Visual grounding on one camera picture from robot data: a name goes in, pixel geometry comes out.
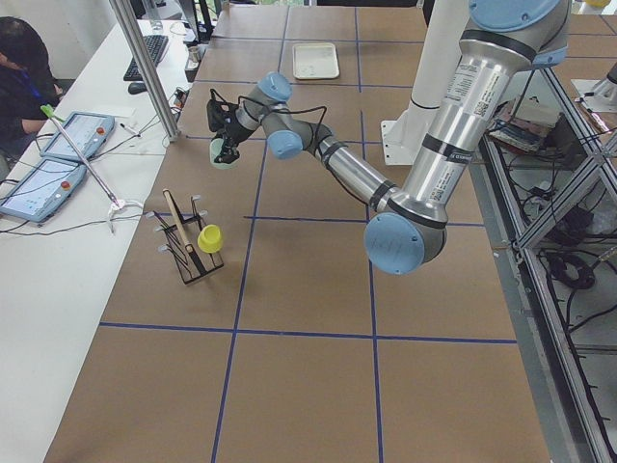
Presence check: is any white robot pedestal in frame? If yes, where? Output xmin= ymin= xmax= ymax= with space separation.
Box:
xmin=381 ymin=0 xmax=469 ymax=166

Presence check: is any black wire cup rack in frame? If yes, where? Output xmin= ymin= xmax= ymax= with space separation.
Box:
xmin=147 ymin=188 xmax=225 ymax=286

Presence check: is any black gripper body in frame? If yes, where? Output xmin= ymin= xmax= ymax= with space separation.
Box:
xmin=222 ymin=106 xmax=244 ymax=150

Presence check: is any stack of books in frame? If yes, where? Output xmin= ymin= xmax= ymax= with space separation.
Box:
xmin=487 ymin=95 xmax=560 ymax=152

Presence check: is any aluminium frame post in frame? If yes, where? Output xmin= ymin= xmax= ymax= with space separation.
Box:
xmin=110 ymin=0 xmax=180 ymax=143

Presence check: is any upper teach pendant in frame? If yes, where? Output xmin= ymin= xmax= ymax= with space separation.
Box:
xmin=40 ymin=112 xmax=116 ymax=162

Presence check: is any pale green cup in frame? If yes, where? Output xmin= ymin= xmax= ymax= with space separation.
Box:
xmin=209 ymin=137 xmax=240 ymax=170

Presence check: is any lower teach pendant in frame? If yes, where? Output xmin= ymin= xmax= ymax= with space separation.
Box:
xmin=1 ymin=157 xmax=87 ymax=223

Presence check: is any black marker pen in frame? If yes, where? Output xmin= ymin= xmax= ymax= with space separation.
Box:
xmin=120 ymin=123 xmax=141 ymax=138

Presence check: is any cream bear tray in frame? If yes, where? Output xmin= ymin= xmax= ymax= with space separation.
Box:
xmin=292 ymin=42 xmax=339 ymax=80

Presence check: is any steel cup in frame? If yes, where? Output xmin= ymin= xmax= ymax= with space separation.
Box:
xmin=187 ymin=46 xmax=201 ymax=63

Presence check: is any black keyboard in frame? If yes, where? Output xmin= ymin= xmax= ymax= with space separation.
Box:
xmin=122 ymin=34 xmax=171 ymax=82

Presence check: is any teach pendant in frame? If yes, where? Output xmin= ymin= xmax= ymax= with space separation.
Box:
xmin=40 ymin=112 xmax=116 ymax=162
xmin=1 ymin=157 xmax=87 ymax=223

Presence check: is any seated person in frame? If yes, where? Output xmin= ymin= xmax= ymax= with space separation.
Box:
xmin=1 ymin=16 xmax=63 ymax=157

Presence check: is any computer mouse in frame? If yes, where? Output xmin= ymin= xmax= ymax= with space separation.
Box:
xmin=127 ymin=81 xmax=148 ymax=95

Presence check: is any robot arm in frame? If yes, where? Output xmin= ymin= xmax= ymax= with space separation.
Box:
xmin=206 ymin=1 xmax=571 ymax=275

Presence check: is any metal rod with clip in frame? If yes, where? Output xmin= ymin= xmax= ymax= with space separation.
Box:
xmin=40 ymin=105 xmax=144 ymax=228

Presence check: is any yellow cup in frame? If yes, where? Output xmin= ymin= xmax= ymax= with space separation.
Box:
xmin=197 ymin=224 xmax=224 ymax=254

